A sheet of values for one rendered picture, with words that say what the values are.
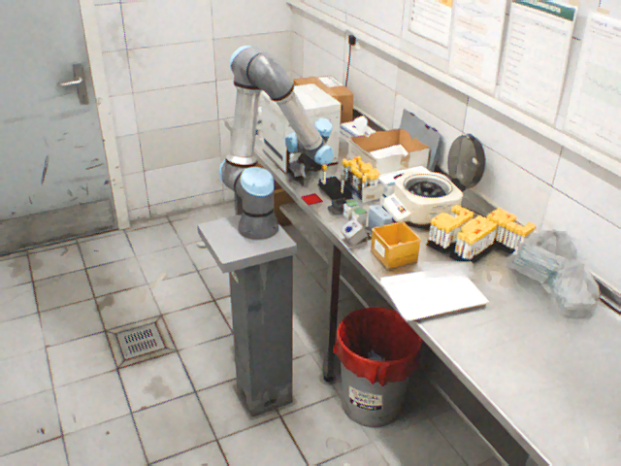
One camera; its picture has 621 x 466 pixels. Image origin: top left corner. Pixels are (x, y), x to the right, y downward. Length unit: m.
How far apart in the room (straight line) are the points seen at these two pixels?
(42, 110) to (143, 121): 0.59
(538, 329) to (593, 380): 0.24
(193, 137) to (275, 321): 1.86
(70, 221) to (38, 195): 0.26
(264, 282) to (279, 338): 0.32
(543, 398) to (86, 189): 2.96
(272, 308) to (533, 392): 1.07
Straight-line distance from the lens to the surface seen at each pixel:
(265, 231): 2.24
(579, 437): 1.81
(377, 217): 2.33
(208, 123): 4.04
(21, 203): 3.96
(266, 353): 2.59
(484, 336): 2.00
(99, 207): 4.03
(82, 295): 3.63
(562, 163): 2.31
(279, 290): 2.40
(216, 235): 2.29
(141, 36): 3.76
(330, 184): 2.66
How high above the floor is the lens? 2.17
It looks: 34 degrees down
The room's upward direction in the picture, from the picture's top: 2 degrees clockwise
